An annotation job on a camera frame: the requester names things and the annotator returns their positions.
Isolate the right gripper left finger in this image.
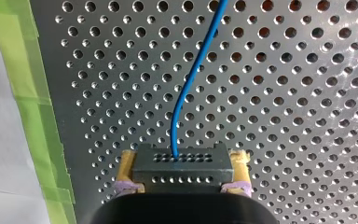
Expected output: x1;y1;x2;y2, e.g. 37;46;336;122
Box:
113;149;145;200

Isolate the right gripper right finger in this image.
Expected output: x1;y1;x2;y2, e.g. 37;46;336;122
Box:
219;149;254;199

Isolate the blue cable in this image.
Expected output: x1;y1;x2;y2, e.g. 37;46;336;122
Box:
131;0;235;195

